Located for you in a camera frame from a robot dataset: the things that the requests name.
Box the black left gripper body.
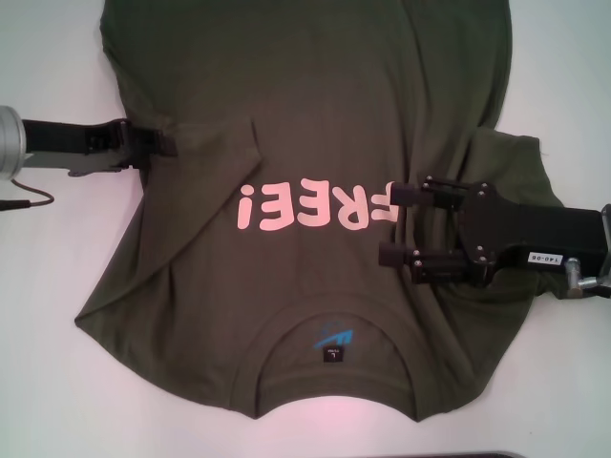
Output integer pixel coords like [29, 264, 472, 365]
[21, 117, 134, 179]

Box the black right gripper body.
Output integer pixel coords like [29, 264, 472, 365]
[456, 180, 610, 289]

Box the dark green printed T-shirt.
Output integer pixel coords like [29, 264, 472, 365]
[74, 0, 574, 424]

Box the right arm silver cable connector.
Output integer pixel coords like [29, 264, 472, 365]
[565, 257, 611, 302]

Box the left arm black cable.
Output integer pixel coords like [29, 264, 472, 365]
[0, 177, 54, 212]

